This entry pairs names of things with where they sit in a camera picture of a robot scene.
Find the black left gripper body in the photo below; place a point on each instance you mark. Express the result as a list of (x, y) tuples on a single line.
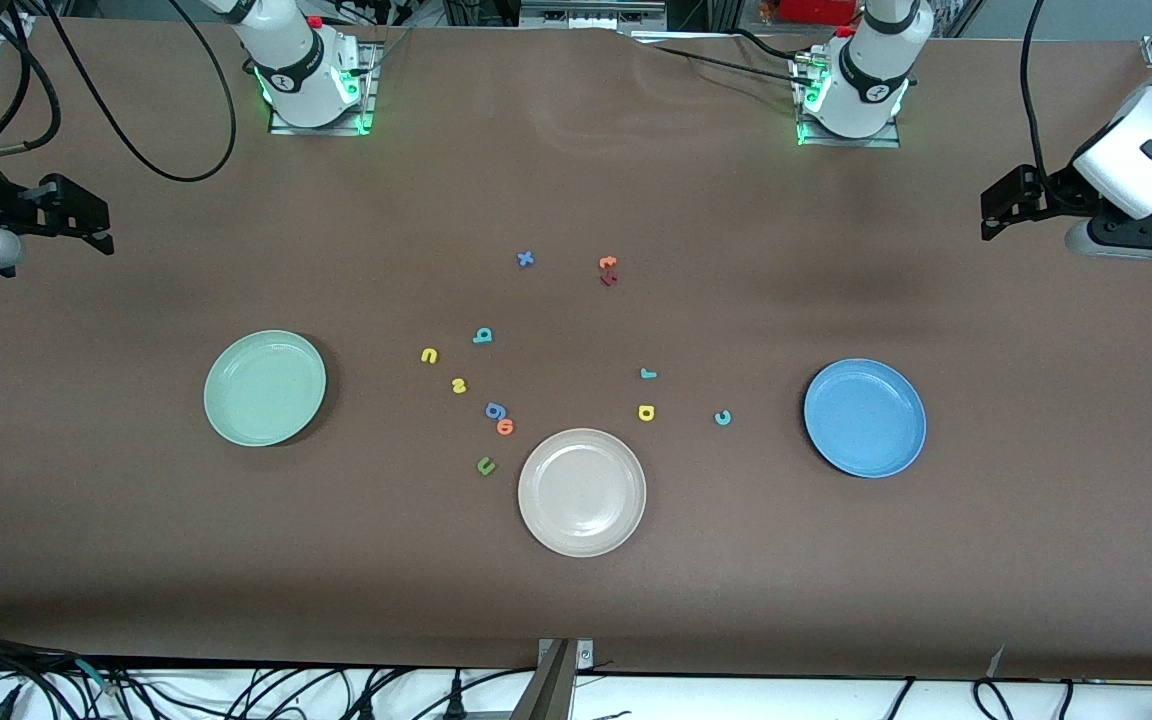
[(1053, 190)]

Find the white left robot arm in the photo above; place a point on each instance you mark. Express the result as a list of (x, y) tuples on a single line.
[(871, 70)]

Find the green plate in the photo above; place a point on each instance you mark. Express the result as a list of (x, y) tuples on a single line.
[(264, 388)]

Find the blue plate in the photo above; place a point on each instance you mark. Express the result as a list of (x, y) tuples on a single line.
[(864, 418)]

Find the red box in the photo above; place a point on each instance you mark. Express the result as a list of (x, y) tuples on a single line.
[(821, 10)]

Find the blue foam letter g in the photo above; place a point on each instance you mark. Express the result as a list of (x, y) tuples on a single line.
[(495, 410)]

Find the brown table cover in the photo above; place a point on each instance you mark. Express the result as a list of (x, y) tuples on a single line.
[(576, 150)]

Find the grey metal device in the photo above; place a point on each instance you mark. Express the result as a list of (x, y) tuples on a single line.
[(591, 12)]

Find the beige plate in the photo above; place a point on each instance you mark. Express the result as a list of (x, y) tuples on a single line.
[(582, 492)]

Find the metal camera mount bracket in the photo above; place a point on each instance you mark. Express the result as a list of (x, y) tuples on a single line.
[(556, 680)]

